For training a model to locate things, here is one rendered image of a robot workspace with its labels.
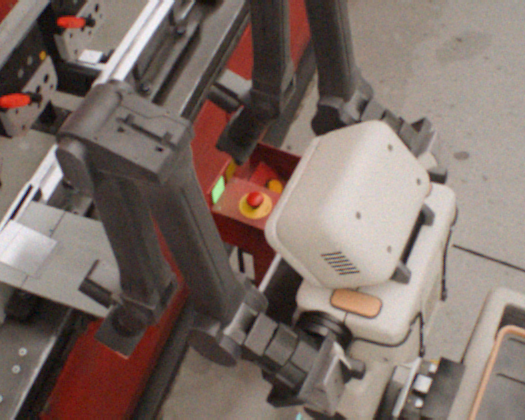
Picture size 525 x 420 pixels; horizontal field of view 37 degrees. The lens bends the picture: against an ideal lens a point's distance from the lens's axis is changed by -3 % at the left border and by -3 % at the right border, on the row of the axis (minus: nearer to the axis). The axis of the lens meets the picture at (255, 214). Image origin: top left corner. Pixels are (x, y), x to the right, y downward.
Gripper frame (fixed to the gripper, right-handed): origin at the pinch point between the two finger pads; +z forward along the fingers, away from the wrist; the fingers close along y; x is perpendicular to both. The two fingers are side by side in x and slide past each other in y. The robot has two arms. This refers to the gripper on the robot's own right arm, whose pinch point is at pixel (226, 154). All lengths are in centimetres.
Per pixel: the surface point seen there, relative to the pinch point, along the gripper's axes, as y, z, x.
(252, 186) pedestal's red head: -8.8, 19.2, 10.1
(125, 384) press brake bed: 34, 61, 12
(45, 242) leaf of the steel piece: 32.7, 9.5, -19.9
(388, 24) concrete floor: -156, 95, 34
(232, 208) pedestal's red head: -1.6, 19.8, 8.8
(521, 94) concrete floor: -139, 67, 87
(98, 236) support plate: 27.2, 5.7, -12.1
